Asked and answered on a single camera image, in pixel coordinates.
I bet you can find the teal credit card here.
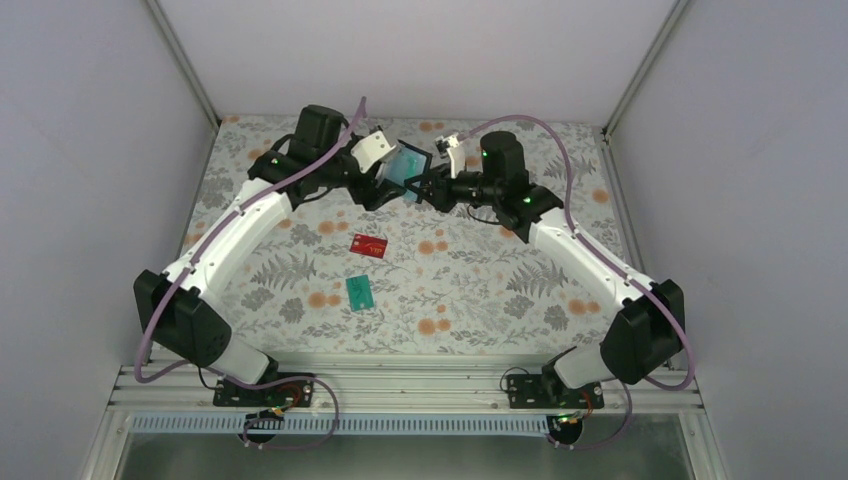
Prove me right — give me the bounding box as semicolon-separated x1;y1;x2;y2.
345;275;375;312

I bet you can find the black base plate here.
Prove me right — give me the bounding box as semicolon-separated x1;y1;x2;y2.
212;372;315;409
503;373;605;410

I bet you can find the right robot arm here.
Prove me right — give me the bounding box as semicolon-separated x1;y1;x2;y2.
405;131;687;407

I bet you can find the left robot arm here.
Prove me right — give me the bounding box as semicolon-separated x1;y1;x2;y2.
133;98;403;405

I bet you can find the floral table mat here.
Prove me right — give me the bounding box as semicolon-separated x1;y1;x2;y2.
183;114;625;355

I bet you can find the aluminium mounting rail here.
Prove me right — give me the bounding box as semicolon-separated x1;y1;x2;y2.
108;361;704;414

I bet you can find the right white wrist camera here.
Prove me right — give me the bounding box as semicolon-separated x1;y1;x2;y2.
434;133;466;179

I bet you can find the red credit card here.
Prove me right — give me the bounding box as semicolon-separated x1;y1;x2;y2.
350;233;388;259

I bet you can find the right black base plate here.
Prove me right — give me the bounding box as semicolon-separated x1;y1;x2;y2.
503;373;605;410

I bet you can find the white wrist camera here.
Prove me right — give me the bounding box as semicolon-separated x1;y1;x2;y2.
434;133;466;179
351;129;399;181

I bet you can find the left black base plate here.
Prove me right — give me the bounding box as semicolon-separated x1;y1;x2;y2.
212;372;315;409

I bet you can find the black leather card holder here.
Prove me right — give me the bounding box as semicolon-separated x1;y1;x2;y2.
383;140;433;186

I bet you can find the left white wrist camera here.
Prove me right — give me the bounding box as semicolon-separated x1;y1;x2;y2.
351;129;399;181

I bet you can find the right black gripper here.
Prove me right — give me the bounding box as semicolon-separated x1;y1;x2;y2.
404;162;500;213

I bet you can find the slotted cable duct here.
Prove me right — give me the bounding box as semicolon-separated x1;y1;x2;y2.
128;412;549;437

